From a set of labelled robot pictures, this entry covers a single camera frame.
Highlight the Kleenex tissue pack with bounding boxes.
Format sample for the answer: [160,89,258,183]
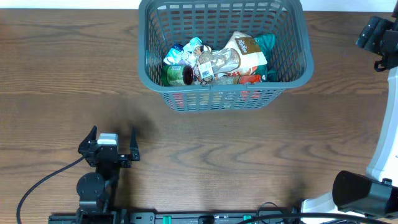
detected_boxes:
[163,44,196,67]

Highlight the grey plastic basket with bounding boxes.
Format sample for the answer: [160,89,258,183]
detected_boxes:
[138,0,314,112]

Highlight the left black cable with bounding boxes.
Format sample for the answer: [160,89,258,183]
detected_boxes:
[16,155,86,224]

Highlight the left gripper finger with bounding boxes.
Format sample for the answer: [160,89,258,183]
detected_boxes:
[78,126,97,156]
[129,128,140,161]

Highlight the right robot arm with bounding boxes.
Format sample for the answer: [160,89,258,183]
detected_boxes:
[296,10,397,224]

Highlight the beige mushroom snack bag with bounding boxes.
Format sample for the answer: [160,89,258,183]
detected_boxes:
[193,31,267,85]

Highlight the green lidded jar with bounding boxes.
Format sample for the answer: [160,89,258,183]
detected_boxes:
[160,65,193,86]

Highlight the green Nescafe coffee bag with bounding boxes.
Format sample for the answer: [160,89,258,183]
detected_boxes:
[254,34,277,82]

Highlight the light teal small packet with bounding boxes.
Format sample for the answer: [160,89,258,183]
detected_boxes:
[183,37,204,55]

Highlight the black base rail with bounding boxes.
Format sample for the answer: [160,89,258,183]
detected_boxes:
[48,208,312,224]

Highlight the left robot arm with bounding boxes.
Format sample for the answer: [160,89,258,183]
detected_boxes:
[76,126,140,213]

